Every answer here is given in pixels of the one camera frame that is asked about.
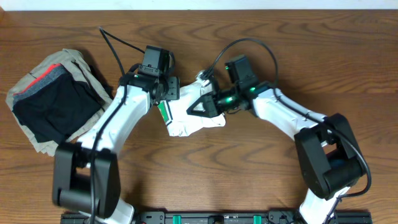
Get white t-shirt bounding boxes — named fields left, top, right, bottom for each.
left=157, top=70, right=226, bottom=137

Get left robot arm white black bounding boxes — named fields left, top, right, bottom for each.
left=52, top=73, right=180, bottom=223

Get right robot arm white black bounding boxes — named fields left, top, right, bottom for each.
left=187, top=83, right=371, bottom=223

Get beige folded garment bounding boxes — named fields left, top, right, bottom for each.
left=6, top=49, right=112, bottom=142

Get black folded garment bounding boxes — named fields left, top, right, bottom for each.
left=12, top=73, right=101, bottom=144

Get grey folded garment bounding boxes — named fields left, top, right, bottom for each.
left=12, top=64, right=68, bottom=105

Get red folded garment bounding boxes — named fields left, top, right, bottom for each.
left=14, top=63, right=61, bottom=95

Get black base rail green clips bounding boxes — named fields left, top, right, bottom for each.
left=60, top=210, right=373, bottom=224

